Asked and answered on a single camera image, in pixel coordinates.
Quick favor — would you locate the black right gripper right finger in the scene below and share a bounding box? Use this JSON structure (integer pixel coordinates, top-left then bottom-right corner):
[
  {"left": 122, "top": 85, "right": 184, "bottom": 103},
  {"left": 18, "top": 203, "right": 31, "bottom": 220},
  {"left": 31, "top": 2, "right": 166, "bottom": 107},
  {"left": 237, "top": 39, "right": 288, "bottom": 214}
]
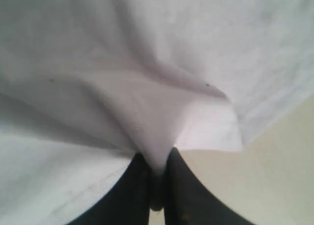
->
[{"left": 164, "top": 148, "right": 252, "bottom": 225}]

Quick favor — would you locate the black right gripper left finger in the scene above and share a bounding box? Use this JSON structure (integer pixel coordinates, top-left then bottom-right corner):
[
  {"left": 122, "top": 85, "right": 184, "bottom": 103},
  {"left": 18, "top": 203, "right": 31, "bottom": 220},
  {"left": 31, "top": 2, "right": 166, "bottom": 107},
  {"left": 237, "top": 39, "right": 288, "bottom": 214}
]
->
[{"left": 69, "top": 154, "right": 150, "bottom": 225}]

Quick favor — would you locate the white t-shirt red lettering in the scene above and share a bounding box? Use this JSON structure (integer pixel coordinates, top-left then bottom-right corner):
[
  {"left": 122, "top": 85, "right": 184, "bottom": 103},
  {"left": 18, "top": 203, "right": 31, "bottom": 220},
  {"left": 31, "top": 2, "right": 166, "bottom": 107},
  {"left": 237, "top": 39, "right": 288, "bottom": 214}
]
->
[{"left": 0, "top": 0, "right": 314, "bottom": 225}]

